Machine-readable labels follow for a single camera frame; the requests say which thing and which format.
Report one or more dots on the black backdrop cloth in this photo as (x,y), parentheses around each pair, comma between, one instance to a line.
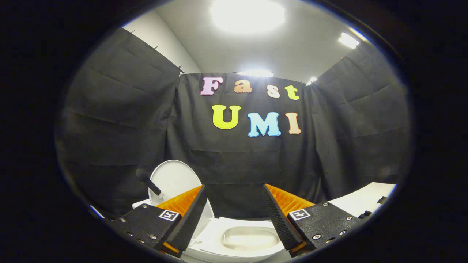
(237,168)

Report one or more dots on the ceiling light behind cloth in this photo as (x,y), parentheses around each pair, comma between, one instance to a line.
(256,73)

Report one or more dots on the large round ceiling light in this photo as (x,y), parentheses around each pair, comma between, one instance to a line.
(246,16)

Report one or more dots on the white grey cabinet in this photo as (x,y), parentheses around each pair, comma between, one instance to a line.
(354,201)

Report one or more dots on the white toilet lid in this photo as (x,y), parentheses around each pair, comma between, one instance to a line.
(175,179)

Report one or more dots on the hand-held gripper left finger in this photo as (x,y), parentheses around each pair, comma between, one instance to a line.
(190,219)

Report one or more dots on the rectangular ceiling light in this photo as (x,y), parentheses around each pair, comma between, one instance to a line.
(348,40)

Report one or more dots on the small ceiling light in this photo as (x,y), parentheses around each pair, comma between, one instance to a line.
(311,80)

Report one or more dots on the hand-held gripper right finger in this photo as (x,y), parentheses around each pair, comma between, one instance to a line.
(279,219)

